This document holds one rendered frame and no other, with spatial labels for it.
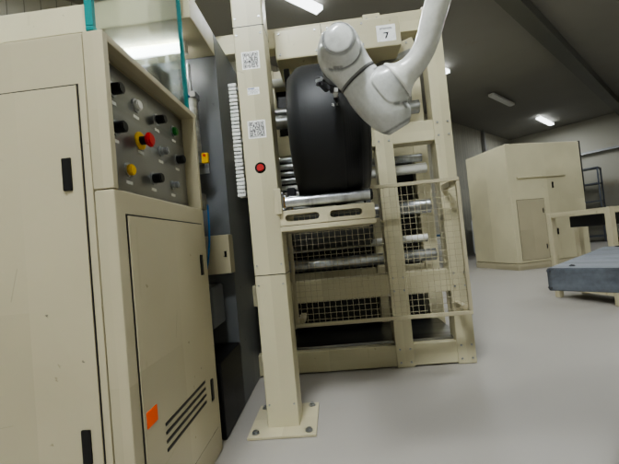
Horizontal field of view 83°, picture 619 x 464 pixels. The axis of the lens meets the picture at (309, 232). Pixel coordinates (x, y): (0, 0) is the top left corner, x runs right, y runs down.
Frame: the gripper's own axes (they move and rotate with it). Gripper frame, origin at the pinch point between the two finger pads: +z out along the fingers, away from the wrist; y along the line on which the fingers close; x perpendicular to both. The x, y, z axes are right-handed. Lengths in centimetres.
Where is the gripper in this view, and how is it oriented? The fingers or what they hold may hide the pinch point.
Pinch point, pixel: (335, 90)
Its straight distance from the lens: 128.9
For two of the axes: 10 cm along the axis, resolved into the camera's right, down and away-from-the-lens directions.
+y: -9.9, 1.0, 0.6
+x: 1.0, 9.9, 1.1
